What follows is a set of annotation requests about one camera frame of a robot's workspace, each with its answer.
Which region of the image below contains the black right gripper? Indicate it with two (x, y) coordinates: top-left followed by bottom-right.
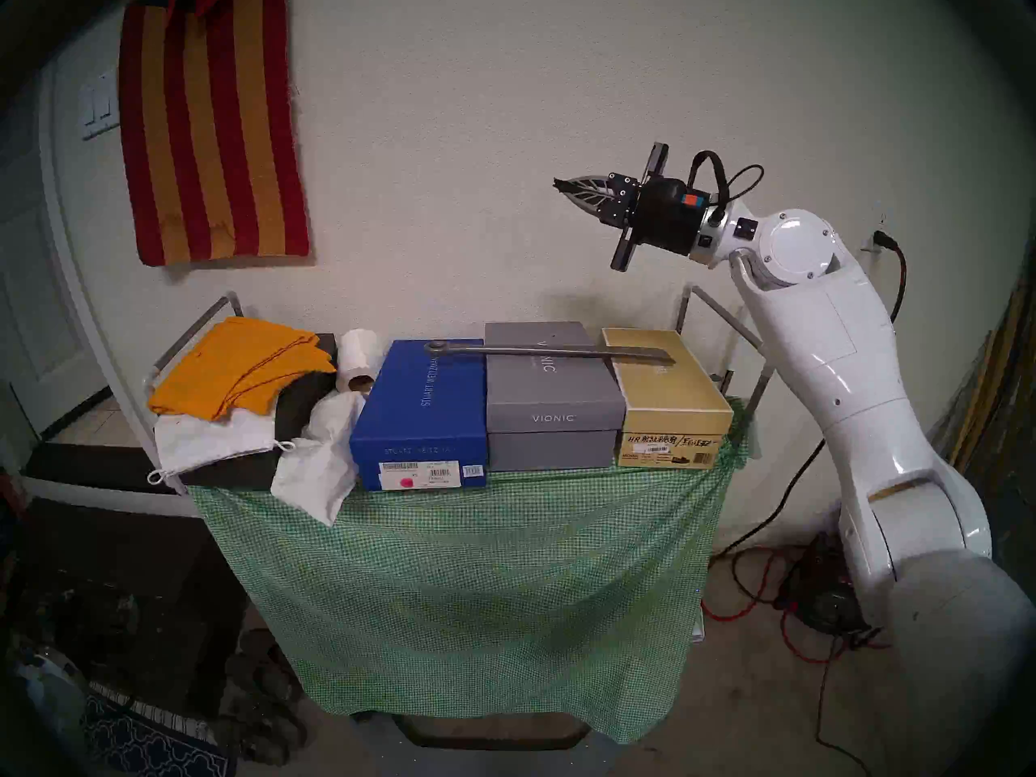
(554, 142), (713, 273)

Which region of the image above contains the long grey metal shoehorn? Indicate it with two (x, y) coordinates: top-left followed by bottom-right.
(424, 340), (677, 368)

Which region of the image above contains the green white gingham cloth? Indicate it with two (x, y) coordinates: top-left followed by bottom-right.
(188, 399), (749, 745)

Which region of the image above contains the grey robot base platform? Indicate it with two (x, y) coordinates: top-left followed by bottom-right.
(355, 711), (626, 777)

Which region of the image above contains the large grey Vionic shoe box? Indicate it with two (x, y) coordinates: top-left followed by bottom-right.
(484, 322), (626, 473)

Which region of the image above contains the gold Michael Kors shoe box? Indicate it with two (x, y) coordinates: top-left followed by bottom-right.
(601, 328), (735, 469)

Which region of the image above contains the blue Stuart Weitzman shoe box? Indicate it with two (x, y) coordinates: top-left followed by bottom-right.
(350, 340), (489, 493)

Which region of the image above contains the orange folded cloth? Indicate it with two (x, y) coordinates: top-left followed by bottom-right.
(148, 316), (337, 422)

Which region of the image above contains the grey metal shoe rack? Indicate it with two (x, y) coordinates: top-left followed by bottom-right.
(146, 284), (776, 493)

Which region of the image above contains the white paper roll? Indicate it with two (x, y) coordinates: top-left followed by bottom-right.
(336, 329), (383, 394)

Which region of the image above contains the yellow wooden stick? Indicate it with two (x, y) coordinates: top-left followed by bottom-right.
(951, 282), (1036, 478)

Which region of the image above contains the dark brown trunk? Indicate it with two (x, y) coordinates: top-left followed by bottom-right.
(16, 500), (248, 703)

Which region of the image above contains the blue patterned rug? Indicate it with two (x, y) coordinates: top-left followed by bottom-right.
(81, 686), (236, 777)

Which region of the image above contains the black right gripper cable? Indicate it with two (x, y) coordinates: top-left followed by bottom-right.
(688, 150), (766, 219)

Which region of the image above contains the dark power cord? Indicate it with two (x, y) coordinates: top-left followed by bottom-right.
(708, 231), (907, 570)

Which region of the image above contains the white drawstring dust bag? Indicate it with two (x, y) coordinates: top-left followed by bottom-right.
(148, 407), (296, 486)
(270, 391), (367, 527)

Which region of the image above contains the red yellow striped wall rug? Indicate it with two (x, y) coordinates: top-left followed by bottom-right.
(120, 0), (312, 267)

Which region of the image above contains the black cable reel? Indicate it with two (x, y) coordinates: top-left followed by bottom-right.
(781, 533), (873, 635)

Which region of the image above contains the red cable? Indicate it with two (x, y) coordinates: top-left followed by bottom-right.
(700, 545), (891, 664)

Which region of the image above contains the white light switch plate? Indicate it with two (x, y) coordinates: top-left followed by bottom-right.
(80, 69), (121, 141)

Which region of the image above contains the thin black floor cable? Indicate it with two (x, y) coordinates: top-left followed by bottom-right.
(814, 646), (875, 777)

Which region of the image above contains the black curved base handle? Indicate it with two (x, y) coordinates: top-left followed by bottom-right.
(393, 715), (593, 752)

